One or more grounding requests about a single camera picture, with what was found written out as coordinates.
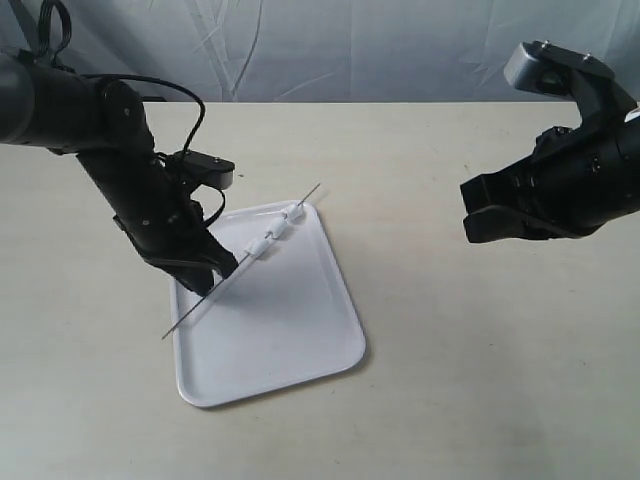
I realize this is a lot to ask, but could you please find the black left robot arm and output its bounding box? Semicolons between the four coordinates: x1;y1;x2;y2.
1;50;239;296

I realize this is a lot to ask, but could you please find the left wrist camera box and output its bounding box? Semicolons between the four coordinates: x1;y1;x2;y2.
165;151;235;190

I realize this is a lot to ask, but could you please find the white marshmallow tip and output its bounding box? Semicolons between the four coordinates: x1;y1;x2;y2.
281;203;304;224

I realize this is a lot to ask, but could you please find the white rectangular plastic tray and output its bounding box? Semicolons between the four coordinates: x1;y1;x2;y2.
170;200;366;408

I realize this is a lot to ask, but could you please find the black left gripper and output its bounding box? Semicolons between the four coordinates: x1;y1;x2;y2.
77;149;238;295

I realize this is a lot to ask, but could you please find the grey wrinkled backdrop cloth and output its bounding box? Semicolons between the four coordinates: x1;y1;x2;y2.
0;0;640;104

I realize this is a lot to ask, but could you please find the white marshmallow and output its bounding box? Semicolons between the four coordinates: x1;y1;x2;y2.
244;237;271;259
265;217;289;241

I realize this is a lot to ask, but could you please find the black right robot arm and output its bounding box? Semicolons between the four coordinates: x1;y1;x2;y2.
460;113;639;244

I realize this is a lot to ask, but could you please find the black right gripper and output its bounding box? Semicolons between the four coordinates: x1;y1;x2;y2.
460;125;625;244

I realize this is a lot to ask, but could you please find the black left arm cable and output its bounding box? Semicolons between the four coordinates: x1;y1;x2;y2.
14;0;226;231

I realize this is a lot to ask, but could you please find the thin metal skewer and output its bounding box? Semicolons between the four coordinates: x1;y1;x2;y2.
161;182;321;340

